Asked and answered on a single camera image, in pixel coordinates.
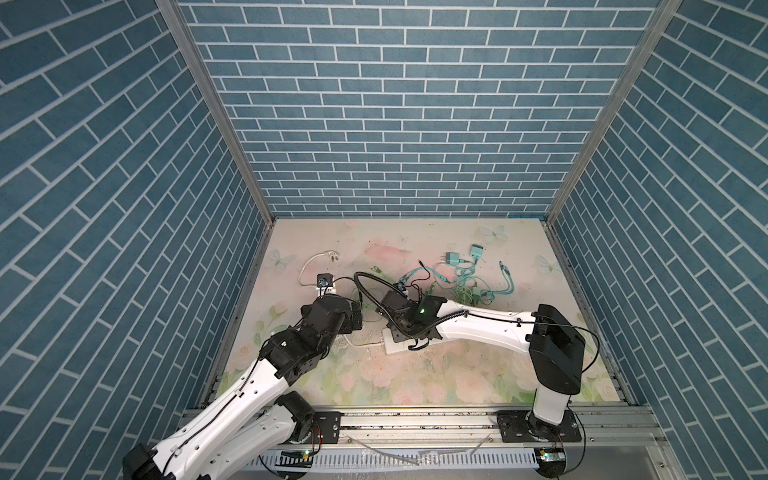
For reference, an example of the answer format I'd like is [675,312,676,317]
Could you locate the white multicolour power strip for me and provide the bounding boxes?
[382,329,419,355]

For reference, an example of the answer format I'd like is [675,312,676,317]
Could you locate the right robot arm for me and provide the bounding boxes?
[376,292,586,442]

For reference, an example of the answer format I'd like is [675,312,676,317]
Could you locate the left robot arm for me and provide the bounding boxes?
[122,294,362,479]

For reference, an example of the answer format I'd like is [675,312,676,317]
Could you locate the large teal charger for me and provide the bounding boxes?
[470,244,484,262]

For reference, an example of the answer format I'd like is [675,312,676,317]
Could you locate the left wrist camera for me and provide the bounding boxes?
[316,272,334,290]

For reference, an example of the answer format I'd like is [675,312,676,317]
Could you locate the teal multi-head cable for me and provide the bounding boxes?
[398,265,457,286]

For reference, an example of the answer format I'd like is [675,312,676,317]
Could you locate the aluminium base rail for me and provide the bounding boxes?
[157,405,679,480]

